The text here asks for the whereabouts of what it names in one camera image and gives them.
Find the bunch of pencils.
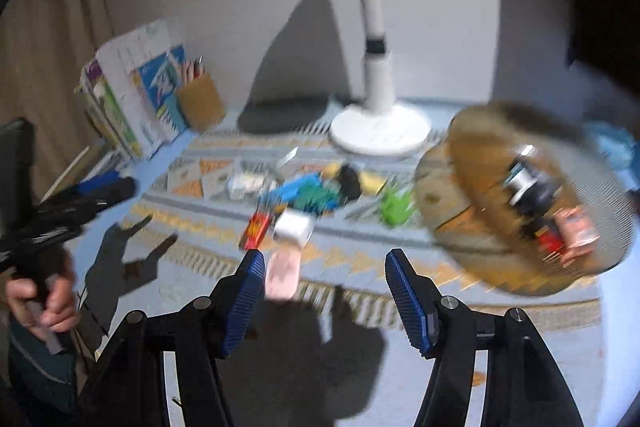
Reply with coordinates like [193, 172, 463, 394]
[181, 54, 207, 84]

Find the small white packet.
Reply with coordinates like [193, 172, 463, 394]
[226, 173, 267, 198]

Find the white charger block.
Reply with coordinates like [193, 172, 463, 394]
[272, 208, 319, 249]

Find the row of books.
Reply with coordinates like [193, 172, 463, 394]
[40, 18, 191, 202]

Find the white desk lamp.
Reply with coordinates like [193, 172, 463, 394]
[327, 0, 433, 158]

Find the blue plastic bag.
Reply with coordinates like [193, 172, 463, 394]
[584, 121, 635, 168]

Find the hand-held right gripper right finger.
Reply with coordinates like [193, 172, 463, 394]
[384, 248, 586, 427]

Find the blue patterned tablecloth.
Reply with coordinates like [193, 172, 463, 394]
[50, 97, 632, 427]

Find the red and yellow small box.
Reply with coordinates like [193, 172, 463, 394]
[239, 211, 274, 251]

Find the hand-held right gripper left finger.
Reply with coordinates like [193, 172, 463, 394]
[75, 249, 266, 427]

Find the person's left hand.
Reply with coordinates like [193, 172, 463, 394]
[6, 252, 80, 348]

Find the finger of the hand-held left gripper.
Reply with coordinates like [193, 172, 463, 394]
[0, 222, 84, 259]
[36, 176, 137, 226]

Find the green plastic toy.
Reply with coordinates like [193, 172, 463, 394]
[379, 188, 417, 226]

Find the pink small box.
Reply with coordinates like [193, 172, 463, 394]
[554, 206, 602, 266]

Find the red small item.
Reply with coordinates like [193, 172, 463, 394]
[534, 227, 566, 259]

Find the blue highlighter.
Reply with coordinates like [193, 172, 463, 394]
[259, 174, 322, 208]

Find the beige curtain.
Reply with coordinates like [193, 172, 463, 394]
[0, 0, 108, 158]

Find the person's left forearm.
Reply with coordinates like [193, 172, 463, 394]
[7, 317, 77, 414]

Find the amber ribbed glass bowl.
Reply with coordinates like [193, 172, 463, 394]
[414, 103, 637, 299]

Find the pink eraser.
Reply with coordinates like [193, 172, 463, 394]
[264, 251, 302, 301]

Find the brown pencil holder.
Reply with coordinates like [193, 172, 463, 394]
[176, 74, 227, 131]

